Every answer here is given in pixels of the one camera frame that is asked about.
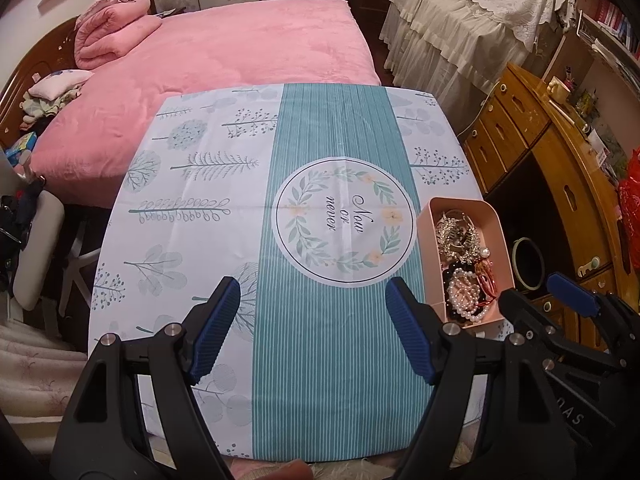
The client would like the red plastic bag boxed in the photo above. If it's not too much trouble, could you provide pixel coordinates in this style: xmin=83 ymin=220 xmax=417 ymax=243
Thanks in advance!
xmin=618 ymin=148 xmax=640 ymax=271

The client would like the silver rhinestone jewelry pile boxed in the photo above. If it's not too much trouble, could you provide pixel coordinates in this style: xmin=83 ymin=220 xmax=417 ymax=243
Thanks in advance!
xmin=435 ymin=209 xmax=490 ymax=268

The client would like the wooden headboard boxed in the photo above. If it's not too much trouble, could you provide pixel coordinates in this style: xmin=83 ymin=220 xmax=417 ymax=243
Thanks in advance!
xmin=0 ymin=18 xmax=76 ymax=148

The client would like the wooden desk with drawers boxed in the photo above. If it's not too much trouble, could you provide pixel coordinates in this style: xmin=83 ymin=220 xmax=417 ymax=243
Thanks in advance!
xmin=462 ymin=62 xmax=637 ymax=351

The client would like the cream lace furniture cover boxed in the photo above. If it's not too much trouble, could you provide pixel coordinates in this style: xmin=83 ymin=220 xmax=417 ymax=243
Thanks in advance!
xmin=380 ymin=0 xmax=575 ymax=132

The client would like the white chair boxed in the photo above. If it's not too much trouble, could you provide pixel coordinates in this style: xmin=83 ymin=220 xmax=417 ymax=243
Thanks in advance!
xmin=6 ymin=191 xmax=101 ymax=338

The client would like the round black stool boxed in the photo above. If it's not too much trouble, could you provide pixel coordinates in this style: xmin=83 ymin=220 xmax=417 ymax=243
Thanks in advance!
xmin=511 ymin=237 xmax=546 ymax=292

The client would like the pink plastic tray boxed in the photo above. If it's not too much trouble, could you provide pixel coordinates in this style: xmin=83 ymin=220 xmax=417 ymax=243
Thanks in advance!
xmin=416 ymin=197 xmax=514 ymax=322

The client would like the folded pink quilt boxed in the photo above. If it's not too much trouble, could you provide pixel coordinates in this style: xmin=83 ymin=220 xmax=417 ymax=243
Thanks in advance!
xmin=74 ymin=0 xmax=162 ymax=70

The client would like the teal white floral tablecloth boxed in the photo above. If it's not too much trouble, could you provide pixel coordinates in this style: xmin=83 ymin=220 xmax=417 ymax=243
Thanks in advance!
xmin=89 ymin=84 xmax=480 ymax=462

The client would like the red braided string bracelet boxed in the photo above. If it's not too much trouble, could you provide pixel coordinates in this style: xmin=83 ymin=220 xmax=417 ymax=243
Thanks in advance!
xmin=472 ymin=257 xmax=502 ymax=311

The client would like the pink bed blanket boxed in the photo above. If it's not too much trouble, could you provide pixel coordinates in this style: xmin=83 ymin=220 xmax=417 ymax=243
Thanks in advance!
xmin=30 ymin=0 xmax=380 ymax=208

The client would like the white pearl bracelet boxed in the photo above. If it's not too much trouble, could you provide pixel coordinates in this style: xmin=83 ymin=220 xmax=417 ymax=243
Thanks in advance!
xmin=447 ymin=268 xmax=490 ymax=322

